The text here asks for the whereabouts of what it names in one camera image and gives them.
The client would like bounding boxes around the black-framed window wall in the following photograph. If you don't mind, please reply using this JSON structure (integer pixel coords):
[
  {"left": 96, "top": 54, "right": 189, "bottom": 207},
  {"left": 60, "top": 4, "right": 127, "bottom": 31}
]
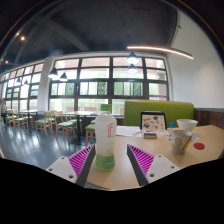
[{"left": 0, "top": 56, "right": 169, "bottom": 116}]

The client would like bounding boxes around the flat round red coaster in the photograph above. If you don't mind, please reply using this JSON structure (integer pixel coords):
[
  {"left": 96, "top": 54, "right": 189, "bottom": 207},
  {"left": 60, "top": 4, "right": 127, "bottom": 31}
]
[{"left": 193, "top": 142, "right": 206, "bottom": 150}]

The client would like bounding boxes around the black pendant lamp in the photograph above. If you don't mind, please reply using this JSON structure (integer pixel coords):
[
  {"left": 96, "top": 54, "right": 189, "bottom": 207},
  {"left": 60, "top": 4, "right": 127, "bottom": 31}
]
[
  {"left": 59, "top": 71, "right": 69, "bottom": 82},
  {"left": 126, "top": 51, "right": 140, "bottom": 65},
  {"left": 127, "top": 63, "right": 139, "bottom": 74},
  {"left": 47, "top": 67, "right": 59, "bottom": 80}
]

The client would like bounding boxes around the wooden dining table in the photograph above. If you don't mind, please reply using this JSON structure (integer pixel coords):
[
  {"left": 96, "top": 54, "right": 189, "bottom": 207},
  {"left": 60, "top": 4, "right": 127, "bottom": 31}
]
[{"left": 63, "top": 110, "right": 98, "bottom": 145}]

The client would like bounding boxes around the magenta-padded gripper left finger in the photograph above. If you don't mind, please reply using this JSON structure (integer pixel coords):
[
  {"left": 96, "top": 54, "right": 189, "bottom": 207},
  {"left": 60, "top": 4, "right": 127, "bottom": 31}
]
[{"left": 45, "top": 143, "right": 98, "bottom": 188}]

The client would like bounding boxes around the group of green-seated wooden chairs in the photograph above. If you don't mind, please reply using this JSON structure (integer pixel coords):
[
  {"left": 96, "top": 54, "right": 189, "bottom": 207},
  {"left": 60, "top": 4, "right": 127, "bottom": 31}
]
[{"left": 3, "top": 109, "right": 98, "bottom": 146}]

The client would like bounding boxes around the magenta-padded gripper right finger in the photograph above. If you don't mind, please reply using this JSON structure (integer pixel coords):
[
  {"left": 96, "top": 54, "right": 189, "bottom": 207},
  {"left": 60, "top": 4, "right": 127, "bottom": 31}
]
[{"left": 126, "top": 143, "right": 181, "bottom": 187}]

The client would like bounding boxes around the white green-capped drink bottle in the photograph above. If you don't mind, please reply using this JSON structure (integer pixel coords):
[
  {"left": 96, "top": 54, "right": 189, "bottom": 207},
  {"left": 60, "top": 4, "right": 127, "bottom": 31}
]
[{"left": 94, "top": 103, "right": 118, "bottom": 171}]

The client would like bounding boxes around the curved linear ceiling light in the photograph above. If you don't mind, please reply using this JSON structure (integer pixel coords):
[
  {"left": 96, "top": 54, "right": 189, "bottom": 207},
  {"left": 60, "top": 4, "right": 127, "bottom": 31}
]
[{"left": 126, "top": 45, "right": 194, "bottom": 60}]

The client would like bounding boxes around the small dark box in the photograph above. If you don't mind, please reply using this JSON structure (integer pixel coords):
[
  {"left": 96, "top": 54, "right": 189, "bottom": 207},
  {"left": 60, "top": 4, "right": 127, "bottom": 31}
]
[{"left": 143, "top": 131, "right": 158, "bottom": 140}]

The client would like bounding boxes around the white paper sheet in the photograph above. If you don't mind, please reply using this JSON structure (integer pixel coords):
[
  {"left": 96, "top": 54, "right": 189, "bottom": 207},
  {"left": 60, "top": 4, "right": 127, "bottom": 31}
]
[{"left": 115, "top": 125, "right": 144, "bottom": 138}]

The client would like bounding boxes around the patterned grey paper cup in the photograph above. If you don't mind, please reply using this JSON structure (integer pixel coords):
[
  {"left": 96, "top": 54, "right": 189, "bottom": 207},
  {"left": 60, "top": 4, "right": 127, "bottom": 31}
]
[{"left": 170, "top": 129, "right": 193, "bottom": 156}]

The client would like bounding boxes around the green upholstered booth bench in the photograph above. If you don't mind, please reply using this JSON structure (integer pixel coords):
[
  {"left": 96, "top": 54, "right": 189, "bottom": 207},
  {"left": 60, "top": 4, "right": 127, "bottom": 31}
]
[{"left": 123, "top": 100, "right": 195, "bottom": 128}]

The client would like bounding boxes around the white bowl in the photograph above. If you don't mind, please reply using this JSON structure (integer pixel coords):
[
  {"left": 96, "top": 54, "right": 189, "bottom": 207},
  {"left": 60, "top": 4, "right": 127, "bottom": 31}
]
[{"left": 176, "top": 118, "right": 199, "bottom": 132}]

